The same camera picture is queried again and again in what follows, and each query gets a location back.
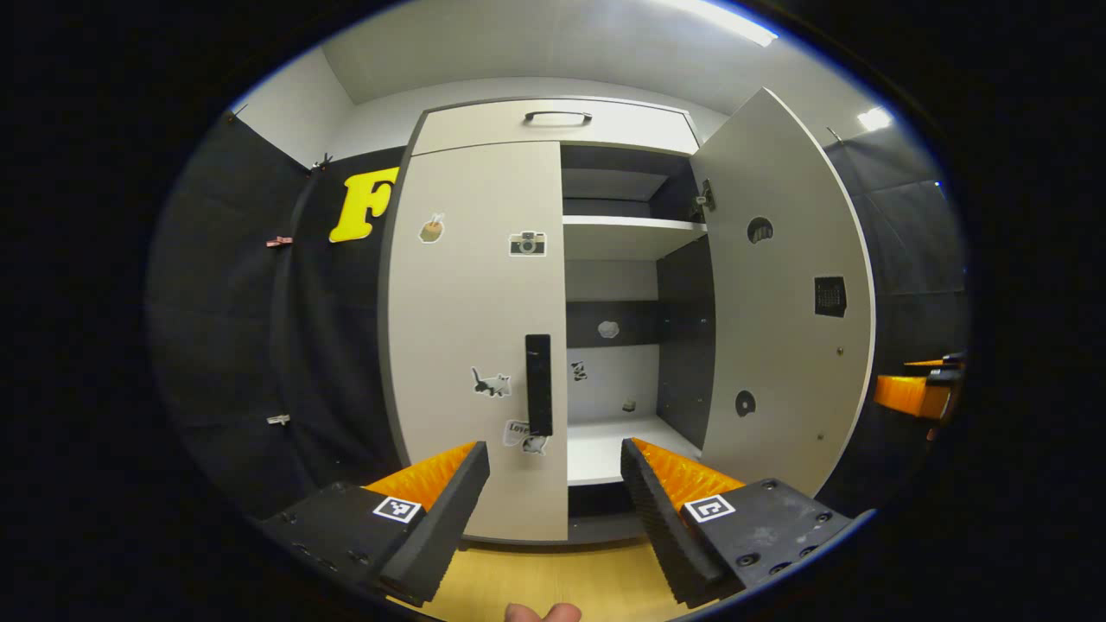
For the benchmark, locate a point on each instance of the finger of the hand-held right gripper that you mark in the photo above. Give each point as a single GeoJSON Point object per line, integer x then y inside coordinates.
{"type": "Point", "coordinates": [916, 397]}
{"type": "Point", "coordinates": [946, 363]}

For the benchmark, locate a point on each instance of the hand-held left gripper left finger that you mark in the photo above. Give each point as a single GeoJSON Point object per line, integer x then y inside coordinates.
{"type": "Point", "coordinates": [441, 536]}

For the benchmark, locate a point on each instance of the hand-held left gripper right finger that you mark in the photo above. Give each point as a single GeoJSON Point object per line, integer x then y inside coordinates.
{"type": "Point", "coordinates": [665, 527]}

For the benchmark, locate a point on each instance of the grey door with cherry sticker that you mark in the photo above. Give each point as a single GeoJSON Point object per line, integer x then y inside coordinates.
{"type": "Point", "coordinates": [786, 345]}

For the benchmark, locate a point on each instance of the grey double-door shoe cabinet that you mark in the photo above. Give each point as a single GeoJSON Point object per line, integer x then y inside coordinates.
{"type": "Point", "coordinates": [683, 345]}

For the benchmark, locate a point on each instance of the grey door with camera sticker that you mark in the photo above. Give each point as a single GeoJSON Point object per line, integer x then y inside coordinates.
{"type": "Point", "coordinates": [467, 345]}

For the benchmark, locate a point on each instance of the white cabinet shelf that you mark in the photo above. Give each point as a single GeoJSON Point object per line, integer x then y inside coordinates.
{"type": "Point", "coordinates": [622, 238]}
{"type": "Point", "coordinates": [622, 449]}

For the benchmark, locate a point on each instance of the metal door hinge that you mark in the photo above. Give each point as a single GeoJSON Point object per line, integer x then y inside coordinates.
{"type": "Point", "coordinates": [706, 199]}

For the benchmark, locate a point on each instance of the grey cabinet drawer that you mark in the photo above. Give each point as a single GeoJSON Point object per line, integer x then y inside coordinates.
{"type": "Point", "coordinates": [639, 130]}

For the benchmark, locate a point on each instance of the small ceiling light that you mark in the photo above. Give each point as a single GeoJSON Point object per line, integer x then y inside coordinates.
{"type": "Point", "coordinates": [874, 118]}

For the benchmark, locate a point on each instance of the red cloth clip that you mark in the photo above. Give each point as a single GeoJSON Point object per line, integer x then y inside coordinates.
{"type": "Point", "coordinates": [278, 242]}

